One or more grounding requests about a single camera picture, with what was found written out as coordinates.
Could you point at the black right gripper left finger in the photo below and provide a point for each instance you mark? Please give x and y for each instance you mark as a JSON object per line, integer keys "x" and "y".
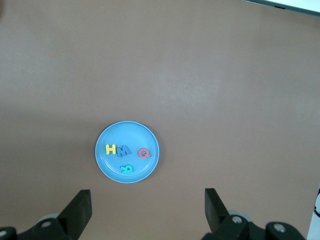
{"x": 75, "y": 212}

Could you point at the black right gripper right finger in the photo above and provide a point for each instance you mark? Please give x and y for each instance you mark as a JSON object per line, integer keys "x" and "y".
{"x": 217, "y": 212}

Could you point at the yellow foam letter H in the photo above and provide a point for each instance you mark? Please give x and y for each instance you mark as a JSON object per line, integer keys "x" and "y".
{"x": 107, "y": 149}

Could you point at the blue foam letter M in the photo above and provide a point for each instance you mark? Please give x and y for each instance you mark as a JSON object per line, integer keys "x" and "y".
{"x": 122, "y": 151}

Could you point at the pink foam letter Q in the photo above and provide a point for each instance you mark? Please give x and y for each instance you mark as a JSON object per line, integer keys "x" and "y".
{"x": 140, "y": 153}

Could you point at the blue plate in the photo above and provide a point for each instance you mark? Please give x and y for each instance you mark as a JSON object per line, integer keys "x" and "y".
{"x": 130, "y": 133}

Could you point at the brown table cover sheet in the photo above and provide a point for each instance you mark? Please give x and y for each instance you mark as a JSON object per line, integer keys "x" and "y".
{"x": 200, "y": 75}

